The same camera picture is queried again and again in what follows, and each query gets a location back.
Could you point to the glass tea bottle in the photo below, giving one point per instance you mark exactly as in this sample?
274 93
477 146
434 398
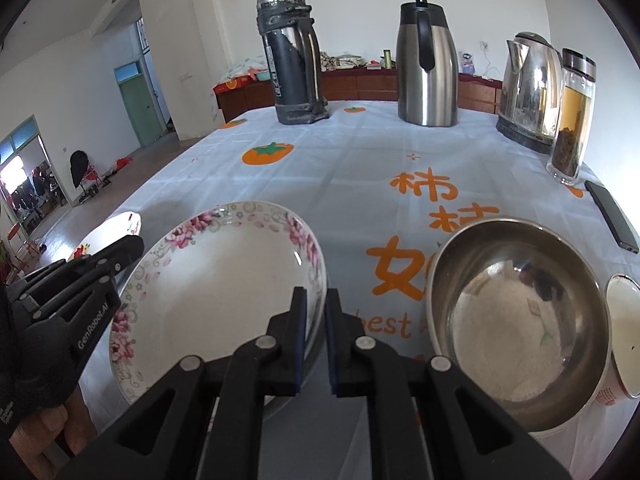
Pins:
572 125

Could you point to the worn black thermos flask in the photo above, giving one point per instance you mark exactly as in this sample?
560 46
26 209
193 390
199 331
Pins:
292 75

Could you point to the brown wooden sideboard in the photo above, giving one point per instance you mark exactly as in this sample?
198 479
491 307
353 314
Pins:
370 85

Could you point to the white enamel cup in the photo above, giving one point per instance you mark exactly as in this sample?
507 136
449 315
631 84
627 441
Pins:
625 330

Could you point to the black jacket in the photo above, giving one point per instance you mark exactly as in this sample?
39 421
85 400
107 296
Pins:
77 167

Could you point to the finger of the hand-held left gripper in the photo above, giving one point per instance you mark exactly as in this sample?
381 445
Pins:
45 275
120 255

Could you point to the white plate with red flowers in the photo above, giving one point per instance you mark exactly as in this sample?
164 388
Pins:
117 227

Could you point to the green door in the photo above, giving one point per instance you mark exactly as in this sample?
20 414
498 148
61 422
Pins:
142 110

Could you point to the pink and blue packet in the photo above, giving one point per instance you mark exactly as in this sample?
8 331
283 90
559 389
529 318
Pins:
467 63

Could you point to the pink floral deep plate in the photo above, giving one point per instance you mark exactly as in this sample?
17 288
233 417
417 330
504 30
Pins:
215 280

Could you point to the persimmon print tablecloth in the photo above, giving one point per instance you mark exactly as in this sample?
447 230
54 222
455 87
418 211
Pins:
350 185

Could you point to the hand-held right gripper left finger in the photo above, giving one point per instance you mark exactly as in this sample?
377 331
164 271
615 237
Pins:
300 345

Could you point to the person's left hand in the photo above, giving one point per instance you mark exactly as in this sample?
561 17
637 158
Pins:
55 425

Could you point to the stainless steel thermal carafe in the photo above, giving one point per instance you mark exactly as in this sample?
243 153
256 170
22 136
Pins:
427 95

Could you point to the teal bowl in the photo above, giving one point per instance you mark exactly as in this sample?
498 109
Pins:
260 76

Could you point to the red tray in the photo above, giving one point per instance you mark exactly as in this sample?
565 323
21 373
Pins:
235 83

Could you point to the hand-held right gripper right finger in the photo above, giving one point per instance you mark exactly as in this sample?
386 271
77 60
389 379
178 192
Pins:
332 347

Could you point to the black smartphone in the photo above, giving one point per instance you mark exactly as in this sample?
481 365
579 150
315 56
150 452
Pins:
610 212

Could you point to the stainless steel electric kettle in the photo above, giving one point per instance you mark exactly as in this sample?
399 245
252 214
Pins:
527 90

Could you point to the white cooking pot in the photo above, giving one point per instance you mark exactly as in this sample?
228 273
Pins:
346 61

